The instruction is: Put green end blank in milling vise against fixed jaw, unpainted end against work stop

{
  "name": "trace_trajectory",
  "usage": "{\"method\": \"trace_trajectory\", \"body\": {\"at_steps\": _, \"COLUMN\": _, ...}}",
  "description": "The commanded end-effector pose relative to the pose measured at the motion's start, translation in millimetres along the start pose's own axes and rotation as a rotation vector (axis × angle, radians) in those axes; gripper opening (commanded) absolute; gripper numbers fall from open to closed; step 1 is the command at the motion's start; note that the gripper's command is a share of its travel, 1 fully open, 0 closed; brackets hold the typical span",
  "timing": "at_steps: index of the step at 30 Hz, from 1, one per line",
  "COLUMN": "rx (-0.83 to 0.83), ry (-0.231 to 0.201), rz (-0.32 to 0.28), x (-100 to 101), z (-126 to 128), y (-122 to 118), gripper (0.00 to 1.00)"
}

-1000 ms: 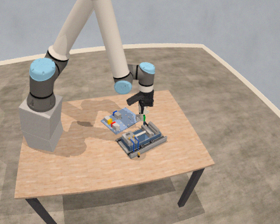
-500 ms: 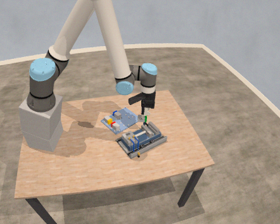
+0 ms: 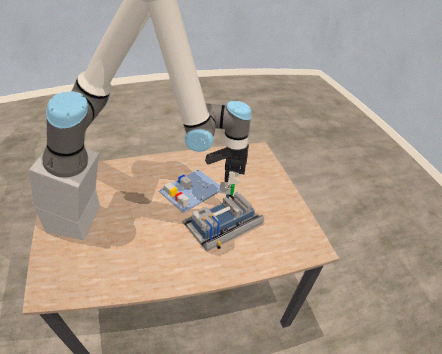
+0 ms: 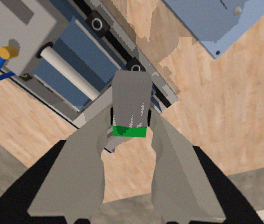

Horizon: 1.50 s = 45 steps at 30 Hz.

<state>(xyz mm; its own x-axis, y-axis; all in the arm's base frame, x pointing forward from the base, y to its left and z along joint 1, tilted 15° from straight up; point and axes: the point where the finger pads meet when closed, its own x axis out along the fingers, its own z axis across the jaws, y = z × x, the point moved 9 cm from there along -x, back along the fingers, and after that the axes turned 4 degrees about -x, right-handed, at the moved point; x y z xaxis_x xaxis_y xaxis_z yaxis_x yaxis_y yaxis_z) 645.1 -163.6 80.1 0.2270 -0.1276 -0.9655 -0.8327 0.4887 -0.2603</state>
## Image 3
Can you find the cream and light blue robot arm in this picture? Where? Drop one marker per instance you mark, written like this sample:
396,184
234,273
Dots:
68,116

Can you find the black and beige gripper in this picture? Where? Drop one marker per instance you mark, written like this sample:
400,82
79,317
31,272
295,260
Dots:
233,164

